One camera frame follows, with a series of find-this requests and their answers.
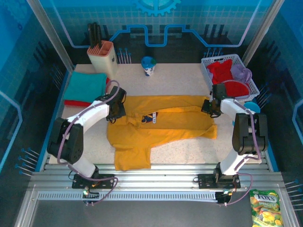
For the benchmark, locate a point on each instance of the blue and white cup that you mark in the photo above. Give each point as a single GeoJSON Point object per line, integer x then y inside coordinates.
{"type": "Point", "coordinates": [148, 67]}

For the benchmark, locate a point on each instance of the purple loose t-shirt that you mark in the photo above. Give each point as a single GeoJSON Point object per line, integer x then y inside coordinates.
{"type": "Point", "coordinates": [241, 72]}

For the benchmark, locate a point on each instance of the cream knife block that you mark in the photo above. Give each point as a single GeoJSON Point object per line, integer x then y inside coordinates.
{"type": "Point", "coordinates": [104, 59]}

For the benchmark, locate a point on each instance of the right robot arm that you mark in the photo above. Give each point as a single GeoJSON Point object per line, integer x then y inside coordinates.
{"type": "Point", "coordinates": [248, 134]}

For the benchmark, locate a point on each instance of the aluminium frame post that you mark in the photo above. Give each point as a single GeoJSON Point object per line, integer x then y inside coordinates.
{"type": "Point", "coordinates": [52, 28]}
{"type": "Point", "coordinates": [258, 33]}

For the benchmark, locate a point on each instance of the teal folded t-shirt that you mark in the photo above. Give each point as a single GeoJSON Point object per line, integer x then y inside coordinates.
{"type": "Point", "coordinates": [85, 86]}

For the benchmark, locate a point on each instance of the white perforated plastic basket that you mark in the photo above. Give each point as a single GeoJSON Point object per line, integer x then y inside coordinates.
{"type": "Point", "coordinates": [253, 82]}

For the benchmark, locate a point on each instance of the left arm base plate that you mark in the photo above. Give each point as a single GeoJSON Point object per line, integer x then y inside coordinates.
{"type": "Point", "coordinates": [94, 180]}

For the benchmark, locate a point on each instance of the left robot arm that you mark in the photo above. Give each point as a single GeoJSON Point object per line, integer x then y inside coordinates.
{"type": "Point", "coordinates": [73, 142]}

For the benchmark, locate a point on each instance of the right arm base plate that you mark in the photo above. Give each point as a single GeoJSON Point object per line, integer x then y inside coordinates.
{"type": "Point", "coordinates": [217, 180]}

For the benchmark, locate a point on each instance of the green candy bag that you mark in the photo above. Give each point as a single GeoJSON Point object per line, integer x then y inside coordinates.
{"type": "Point", "coordinates": [265, 208]}

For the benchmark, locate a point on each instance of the red folded t-shirt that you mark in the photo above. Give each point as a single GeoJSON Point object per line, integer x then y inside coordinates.
{"type": "Point", "coordinates": [75, 103]}

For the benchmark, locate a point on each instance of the aluminium frame rail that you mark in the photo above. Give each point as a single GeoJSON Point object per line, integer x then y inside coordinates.
{"type": "Point", "coordinates": [154, 179]}

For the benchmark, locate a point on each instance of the yellow printed t-shirt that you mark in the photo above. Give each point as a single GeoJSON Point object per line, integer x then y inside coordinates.
{"type": "Point", "coordinates": [170, 127]}

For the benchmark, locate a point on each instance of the red loose t-shirt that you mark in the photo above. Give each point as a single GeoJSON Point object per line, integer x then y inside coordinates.
{"type": "Point", "coordinates": [221, 72]}

